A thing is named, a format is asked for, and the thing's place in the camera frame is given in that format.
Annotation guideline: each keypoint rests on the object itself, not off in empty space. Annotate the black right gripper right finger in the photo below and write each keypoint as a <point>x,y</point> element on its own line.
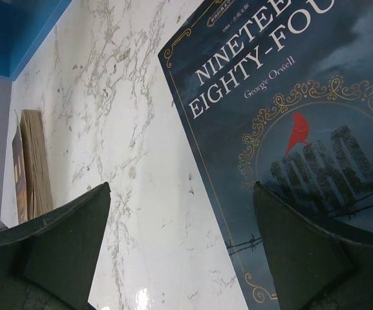
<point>316,262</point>

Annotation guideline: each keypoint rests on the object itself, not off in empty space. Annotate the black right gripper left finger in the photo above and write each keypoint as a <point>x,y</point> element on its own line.
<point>49,262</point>

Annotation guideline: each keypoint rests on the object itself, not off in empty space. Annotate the Nineteen Eighty-Four dark book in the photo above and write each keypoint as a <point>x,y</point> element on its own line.
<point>278,93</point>

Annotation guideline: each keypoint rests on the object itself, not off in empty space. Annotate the orange night street book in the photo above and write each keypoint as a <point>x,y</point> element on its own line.
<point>31,174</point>

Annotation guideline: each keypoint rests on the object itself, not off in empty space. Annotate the blue pink yellow bookshelf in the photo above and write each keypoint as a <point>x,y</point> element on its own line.
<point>23,27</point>

